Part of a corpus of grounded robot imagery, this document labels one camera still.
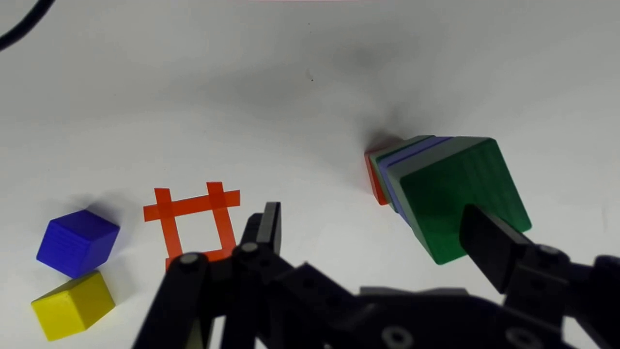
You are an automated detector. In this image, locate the orange toy block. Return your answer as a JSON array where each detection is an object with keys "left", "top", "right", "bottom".
[{"left": 363, "top": 143, "right": 394, "bottom": 207}]

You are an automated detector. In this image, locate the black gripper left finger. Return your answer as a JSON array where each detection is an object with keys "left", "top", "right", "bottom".
[{"left": 133, "top": 200, "right": 355, "bottom": 349}]

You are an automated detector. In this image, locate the yellow toy block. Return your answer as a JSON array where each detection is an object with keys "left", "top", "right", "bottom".
[{"left": 30, "top": 269, "right": 119, "bottom": 343}]

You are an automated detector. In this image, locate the orange tape grid mark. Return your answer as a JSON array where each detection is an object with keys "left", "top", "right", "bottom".
[{"left": 142, "top": 180, "right": 243, "bottom": 267}]

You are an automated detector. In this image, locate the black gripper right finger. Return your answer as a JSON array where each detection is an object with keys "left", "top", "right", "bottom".
[{"left": 460, "top": 203, "right": 620, "bottom": 349}]

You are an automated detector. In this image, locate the blue toy block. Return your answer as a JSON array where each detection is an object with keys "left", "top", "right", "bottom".
[
  {"left": 377, "top": 136, "right": 456, "bottom": 219},
  {"left": 36, "top": 207, "right": 123, "bottom": 281}
]

